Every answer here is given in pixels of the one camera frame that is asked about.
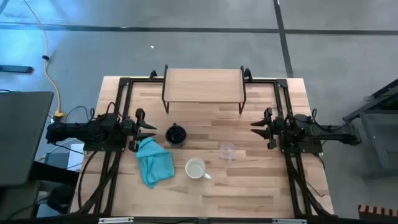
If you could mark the grey metal stand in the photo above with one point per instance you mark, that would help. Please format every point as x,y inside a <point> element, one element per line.
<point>373,137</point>

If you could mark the black mug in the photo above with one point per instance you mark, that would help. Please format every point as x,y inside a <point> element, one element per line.
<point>176,136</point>

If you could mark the dark grey flat panel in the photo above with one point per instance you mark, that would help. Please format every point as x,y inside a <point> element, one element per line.
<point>21,137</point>

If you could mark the wooden shelf black legs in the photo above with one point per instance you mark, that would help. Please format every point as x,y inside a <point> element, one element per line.
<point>203,85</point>

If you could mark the orange black striped block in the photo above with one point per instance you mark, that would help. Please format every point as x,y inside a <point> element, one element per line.
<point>377,213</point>

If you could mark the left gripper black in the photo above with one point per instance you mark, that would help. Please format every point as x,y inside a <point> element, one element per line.
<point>130,129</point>

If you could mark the black chair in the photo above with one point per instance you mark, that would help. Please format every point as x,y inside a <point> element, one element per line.
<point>59,186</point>

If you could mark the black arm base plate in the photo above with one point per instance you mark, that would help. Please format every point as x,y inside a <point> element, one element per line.
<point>306,150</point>
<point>102,148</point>

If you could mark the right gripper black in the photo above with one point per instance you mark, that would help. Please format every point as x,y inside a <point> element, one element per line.
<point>276,129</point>

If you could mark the black aluminium table frame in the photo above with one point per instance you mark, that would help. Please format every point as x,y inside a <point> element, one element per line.
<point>143,80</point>

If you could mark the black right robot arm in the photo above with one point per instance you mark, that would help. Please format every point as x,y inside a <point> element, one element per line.
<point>329,133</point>

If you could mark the black frame clamp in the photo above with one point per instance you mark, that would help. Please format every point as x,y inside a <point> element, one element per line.
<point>248,74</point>
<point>153,74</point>

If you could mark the white box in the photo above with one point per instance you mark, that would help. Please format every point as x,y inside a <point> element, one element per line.
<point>75,155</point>

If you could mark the silver table edge bracket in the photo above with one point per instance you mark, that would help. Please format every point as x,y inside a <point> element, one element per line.
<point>289,221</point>
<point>115,220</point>

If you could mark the teal microfibre cloth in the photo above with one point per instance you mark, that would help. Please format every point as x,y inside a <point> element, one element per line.
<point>155,163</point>

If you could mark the black flat floor bar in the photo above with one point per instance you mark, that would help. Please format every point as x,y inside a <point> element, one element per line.
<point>15,69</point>

